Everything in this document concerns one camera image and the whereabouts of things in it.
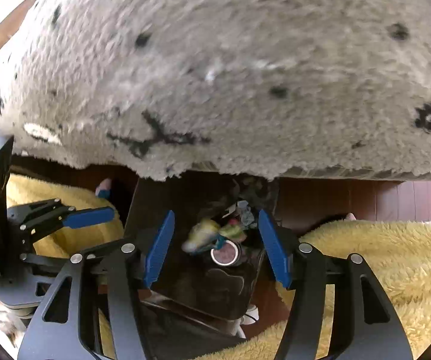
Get black trash bag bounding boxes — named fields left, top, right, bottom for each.
left=125, top=172, right=279, bottom=320

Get yellow fluffy clothing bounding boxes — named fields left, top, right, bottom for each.
left=6, top=175, right=431, bottom=359

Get colourful crumpled wrapper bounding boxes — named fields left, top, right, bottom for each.
left=182, top=219, right=247, bottom=254

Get round metal can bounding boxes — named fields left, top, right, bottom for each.
left=211, top=240, right=241, bottom=267

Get grey patterned fleece blanket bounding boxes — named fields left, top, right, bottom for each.
left=0, top=0, right=431, bottom=180

